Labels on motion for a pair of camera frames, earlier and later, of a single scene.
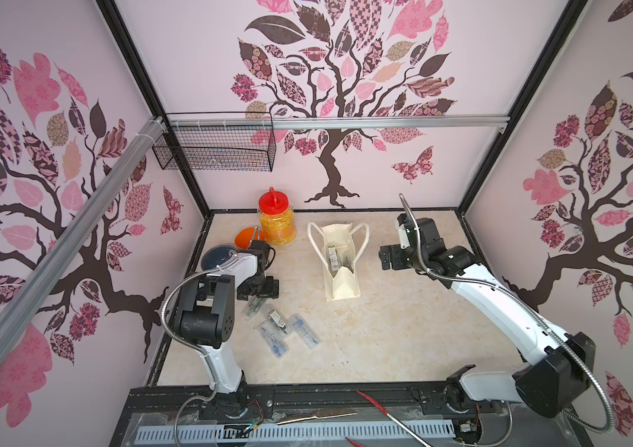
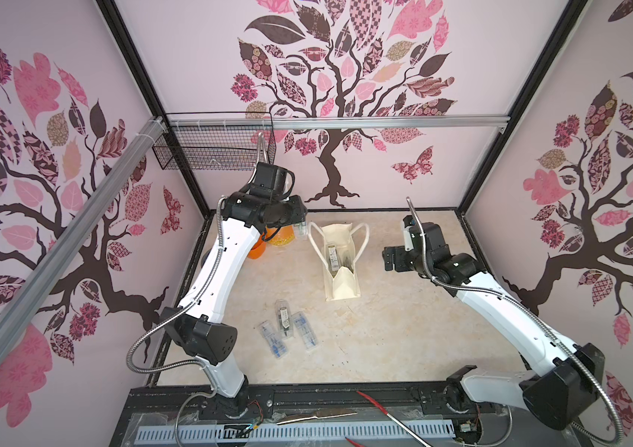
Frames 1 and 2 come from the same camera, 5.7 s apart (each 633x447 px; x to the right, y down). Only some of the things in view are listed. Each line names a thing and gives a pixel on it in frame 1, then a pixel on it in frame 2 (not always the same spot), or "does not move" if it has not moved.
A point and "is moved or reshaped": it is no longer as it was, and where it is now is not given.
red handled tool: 383,411 does not move
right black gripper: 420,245 does not move
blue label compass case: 276,340 does not move
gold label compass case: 275,317 is moved or reshaped
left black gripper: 271,290 -> 297,212
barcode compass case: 333,258 does not move
